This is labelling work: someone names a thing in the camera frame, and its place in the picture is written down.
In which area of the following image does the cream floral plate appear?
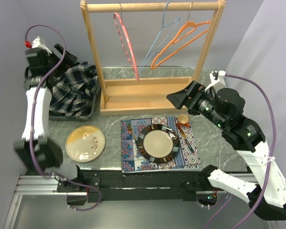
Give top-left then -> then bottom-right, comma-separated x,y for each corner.
65,125 -> 106,163

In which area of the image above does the patterned placemat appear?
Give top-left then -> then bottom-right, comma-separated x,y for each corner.
121,116 -> 201,173

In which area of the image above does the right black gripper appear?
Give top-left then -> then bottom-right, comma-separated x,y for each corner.
166,79 -> 227,129

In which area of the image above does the navy beige plaid skirt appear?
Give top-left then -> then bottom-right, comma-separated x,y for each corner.
49,61 -> 100,119

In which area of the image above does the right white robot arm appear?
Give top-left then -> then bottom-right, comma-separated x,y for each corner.
166,81 -> 286,221

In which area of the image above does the small orange cup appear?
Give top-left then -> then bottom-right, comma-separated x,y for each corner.
177,114 -> 190,127

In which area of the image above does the gold fork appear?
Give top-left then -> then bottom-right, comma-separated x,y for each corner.
127,125 -> 137,142

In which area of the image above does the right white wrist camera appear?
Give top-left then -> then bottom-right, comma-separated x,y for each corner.
205,70 -> 226,92

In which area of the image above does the clear plastic bin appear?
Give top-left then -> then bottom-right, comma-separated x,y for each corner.
49,61 -> 102,122

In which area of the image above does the pink clothes hanger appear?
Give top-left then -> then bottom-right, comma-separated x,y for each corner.
113,3 -> 140,82

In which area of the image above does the dark rimmed beige plate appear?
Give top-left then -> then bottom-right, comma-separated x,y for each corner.
137,124 -> 180,164

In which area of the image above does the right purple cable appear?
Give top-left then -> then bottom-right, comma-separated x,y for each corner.
197,73 -> 276,229

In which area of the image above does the blue wire hanger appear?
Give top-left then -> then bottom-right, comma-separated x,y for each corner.
138,1 -> 180,75

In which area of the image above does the wooden clothes rack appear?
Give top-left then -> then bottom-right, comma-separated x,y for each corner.
80,0 -> 226,115

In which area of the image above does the orange clothes hanger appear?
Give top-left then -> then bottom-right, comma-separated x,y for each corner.
150,2 -> 212,70

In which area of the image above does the dark handled knife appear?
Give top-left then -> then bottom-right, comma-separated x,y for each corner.
176,123 -> 194,153

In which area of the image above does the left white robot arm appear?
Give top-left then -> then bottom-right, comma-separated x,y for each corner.
13,42 -> 85,192

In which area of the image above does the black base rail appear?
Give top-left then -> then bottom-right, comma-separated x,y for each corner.
26,168 -> 229,206

